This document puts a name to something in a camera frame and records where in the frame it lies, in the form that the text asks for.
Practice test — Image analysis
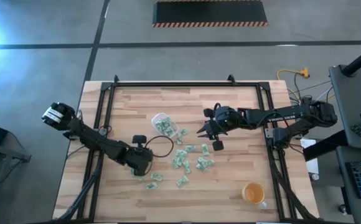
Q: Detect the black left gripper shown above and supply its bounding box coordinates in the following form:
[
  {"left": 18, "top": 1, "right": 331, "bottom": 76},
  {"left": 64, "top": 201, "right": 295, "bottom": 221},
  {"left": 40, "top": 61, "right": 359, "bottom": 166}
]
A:
[{"left": 118, "top": 134, "right": 154, "bottom": 177}]

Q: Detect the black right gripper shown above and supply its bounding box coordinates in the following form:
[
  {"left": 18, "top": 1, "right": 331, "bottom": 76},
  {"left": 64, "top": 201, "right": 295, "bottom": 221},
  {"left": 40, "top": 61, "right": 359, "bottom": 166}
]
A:
[{"left": 196, "top": 105, "right": 241, "bottom": 152}]

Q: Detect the clear plastic container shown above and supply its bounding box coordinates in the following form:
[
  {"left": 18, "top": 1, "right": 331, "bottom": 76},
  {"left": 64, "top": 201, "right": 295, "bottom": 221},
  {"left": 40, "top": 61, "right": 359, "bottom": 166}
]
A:
[{"left": 151, "top": 112, "right": 179, "bottom": 139}]

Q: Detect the orange mug with tea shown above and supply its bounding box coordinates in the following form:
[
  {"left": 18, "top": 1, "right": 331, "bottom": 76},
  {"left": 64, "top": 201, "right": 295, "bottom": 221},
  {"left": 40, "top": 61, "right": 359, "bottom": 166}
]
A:
[{"left": 241, "top": 182, "right": 268, "bottom": 208}]

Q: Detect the white paper sheet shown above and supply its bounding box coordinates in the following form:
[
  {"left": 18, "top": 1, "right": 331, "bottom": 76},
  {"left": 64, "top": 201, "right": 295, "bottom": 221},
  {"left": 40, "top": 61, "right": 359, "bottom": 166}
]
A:
[{"left": 299, "top": 138, "right": 320, "bottom": 176}]

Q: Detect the black desk foot bar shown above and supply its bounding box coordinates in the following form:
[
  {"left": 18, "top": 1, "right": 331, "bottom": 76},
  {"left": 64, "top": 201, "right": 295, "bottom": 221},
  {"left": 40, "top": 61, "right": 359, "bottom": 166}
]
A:
[{"left": 302, "top": 129, "right": 350, "bottom": 162}]

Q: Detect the black hazard-striped floor mat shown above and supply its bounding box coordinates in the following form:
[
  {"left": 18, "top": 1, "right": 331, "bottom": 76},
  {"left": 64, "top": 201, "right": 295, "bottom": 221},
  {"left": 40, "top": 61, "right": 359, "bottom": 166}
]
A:
[{"left": 152, "top": 0, "right": 270, "bottom": 29}]

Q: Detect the black side stand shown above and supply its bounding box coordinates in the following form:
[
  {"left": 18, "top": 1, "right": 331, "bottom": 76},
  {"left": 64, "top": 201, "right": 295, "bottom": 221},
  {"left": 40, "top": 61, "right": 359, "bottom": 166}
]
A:
[{"left": 0, "top": 136, "right": 32, "bottom": 190}]

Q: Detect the grey desk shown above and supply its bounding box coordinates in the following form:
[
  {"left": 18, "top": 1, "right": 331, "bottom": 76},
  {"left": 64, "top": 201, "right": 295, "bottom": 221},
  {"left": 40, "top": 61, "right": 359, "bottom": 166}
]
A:
[{"left": 328, "top": 64, "right": 361, "bottom": 151}]

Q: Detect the dark keyboard desk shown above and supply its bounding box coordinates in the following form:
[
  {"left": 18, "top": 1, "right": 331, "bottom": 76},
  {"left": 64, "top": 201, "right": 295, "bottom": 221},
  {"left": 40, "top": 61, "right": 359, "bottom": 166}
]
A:
[{"left": 335, "top": 145, "right": 361, "bottom": 224}]

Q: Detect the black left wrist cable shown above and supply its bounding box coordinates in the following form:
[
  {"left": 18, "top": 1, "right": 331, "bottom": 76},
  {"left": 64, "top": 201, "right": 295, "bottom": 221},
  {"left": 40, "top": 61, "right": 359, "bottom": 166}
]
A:
[{"left": 144, "top": 134, "right": 175, "bottom": 158}]

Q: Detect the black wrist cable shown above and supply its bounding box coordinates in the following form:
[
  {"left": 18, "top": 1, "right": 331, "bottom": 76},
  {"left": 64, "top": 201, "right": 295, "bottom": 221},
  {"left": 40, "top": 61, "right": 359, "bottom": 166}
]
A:
[
  {"left": 144, "top": 134, "right": 175, "bottom": 158},
  {"left": 242, "top": 108, "right": 295, "bottom": 138}
]

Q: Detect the black aluminium table frame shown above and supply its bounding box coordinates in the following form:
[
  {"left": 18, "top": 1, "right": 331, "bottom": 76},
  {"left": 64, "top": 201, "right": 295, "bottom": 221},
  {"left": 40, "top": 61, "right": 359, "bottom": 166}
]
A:
[{"left": 53, "top": 81, "right": 320, "bottom": 223}]

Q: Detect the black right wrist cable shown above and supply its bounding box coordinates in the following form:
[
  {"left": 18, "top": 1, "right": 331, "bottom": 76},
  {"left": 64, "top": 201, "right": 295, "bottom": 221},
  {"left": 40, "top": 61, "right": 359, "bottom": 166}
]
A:
[{"left": 242, "top": 108, "right": 295, "bottom": 138}]

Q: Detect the yellow extension cord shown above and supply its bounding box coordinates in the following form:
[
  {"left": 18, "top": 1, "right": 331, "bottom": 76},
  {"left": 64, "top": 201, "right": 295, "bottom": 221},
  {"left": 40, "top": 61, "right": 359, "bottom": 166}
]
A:
[{"left": 276, "top": 67, "right": 336, "bottom": 103}]

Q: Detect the white floor cable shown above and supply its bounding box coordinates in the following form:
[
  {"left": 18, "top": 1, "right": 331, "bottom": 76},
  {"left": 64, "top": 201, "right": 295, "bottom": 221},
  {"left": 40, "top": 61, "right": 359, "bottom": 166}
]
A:
[{"left": 319, "top": 86, "right": 334, "bottom": 102}]

